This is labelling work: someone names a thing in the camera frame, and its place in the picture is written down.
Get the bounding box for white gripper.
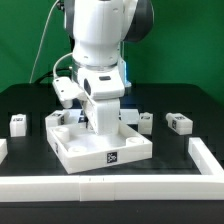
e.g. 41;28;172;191
74;66;125;135

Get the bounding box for white square tabletop part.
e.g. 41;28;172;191
47;121;153;174

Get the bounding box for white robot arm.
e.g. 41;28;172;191
64;0;154;135

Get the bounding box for white left obstacle piece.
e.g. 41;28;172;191
0;139;8;164

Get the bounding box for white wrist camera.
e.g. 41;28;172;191
53;77;86;109

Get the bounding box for white fiducial base plate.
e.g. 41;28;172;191
68;109;139;125

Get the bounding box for black cables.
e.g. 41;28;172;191
33;66;73;85

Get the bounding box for white cable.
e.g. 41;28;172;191
29;0;74;84

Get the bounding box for white right obstacle wall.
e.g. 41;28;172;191
188;137;224;175

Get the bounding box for white obstacle wall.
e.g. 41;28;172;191
0;175;224;202
188;137;224;175

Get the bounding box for white front obstacle wall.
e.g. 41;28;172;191
0;175;224;202

